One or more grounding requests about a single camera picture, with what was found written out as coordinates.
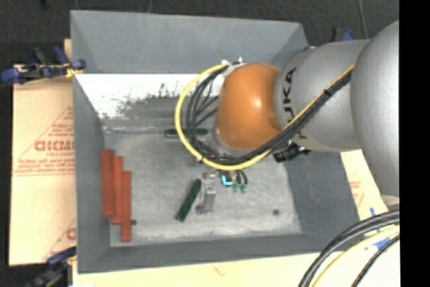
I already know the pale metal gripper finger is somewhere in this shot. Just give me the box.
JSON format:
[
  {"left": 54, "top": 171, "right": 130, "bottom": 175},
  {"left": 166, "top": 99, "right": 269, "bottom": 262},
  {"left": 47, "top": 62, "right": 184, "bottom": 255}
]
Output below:
[
  {"left": 195, "top": 178, "right": 206, "bottom": 215},
  {"left": 204, "top": 177, "right": 216, "bottom": 213}
]

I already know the dark green flat block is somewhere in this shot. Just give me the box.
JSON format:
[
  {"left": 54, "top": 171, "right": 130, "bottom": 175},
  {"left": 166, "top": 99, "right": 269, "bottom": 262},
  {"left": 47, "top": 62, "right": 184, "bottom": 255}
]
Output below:
[
  {"left": 175, "top": 178, "right": 203, "bottom": 223},
  {"left": 165, "top": 128, "right": 208, "bottom": 139}
]

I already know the red-brown flat block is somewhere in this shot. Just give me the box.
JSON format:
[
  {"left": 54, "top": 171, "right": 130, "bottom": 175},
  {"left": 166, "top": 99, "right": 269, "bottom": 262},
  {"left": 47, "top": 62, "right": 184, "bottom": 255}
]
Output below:
[
  {"left": 120, "top": 170, "right": 132, "bottom": 243},
  {"left": 101, "top": 149, "right": 116, "bottom": 219},
  {"left": 112, "top": 155, "right": 124, "bottom": 225}
]

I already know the grey metal bin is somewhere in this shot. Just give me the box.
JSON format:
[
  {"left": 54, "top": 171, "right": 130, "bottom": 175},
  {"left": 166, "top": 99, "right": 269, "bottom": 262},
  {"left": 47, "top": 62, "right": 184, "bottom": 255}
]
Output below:
[{"left": 69, "top": 9, "right": 362, "bottom": 273}]

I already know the brown cardboard board, red print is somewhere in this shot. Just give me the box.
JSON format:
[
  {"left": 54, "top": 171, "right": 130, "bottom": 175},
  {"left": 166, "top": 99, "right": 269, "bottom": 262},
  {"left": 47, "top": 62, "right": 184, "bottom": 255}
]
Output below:
[{"left": 8, "top": 77, "right": 390, "bottom": 267}]

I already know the black cylinder on white bracket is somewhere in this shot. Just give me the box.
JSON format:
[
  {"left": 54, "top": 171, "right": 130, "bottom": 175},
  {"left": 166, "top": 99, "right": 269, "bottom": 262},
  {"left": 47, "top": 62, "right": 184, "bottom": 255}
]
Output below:
[{"left": 272, "top": 142, "right": 312, "bottom": 164}]

